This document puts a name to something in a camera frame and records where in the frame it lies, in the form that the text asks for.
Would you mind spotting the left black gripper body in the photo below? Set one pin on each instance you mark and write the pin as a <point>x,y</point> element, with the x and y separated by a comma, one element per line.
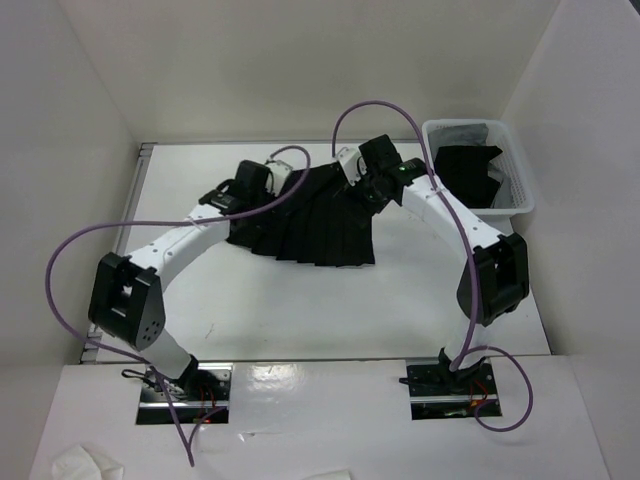
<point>262,201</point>

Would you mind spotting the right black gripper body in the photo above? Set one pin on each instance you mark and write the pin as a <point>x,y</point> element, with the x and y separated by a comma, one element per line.
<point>369,195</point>

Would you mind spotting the black pleated skirt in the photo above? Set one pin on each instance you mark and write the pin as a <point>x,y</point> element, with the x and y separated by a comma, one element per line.
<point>326,222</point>

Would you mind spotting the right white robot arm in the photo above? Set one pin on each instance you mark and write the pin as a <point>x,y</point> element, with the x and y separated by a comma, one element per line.
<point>495,271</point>

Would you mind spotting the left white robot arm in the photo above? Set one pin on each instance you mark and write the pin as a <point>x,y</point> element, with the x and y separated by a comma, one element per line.
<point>127,300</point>

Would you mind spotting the black skirt in basket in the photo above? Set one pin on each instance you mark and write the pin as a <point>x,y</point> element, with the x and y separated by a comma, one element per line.
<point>464,171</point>

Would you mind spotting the white plastic basket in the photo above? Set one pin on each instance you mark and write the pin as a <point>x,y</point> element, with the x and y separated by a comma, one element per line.
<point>514,195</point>

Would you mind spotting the crumpled white tissue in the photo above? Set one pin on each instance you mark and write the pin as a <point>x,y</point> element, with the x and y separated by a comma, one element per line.
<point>85,463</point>

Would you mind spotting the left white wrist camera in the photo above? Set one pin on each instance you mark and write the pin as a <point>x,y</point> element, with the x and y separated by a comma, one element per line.
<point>278,173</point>

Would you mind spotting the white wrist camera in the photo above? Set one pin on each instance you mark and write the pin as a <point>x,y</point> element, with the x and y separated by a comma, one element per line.
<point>278,173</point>
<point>352,164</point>

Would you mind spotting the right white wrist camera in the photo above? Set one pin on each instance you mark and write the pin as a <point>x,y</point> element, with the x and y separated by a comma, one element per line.
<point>352,164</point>

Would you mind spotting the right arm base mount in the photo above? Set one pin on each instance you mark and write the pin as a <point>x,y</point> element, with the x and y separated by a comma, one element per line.
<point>433,395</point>

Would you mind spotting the aluminium table edge rail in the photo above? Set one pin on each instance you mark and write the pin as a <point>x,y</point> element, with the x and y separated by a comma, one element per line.
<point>115,198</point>

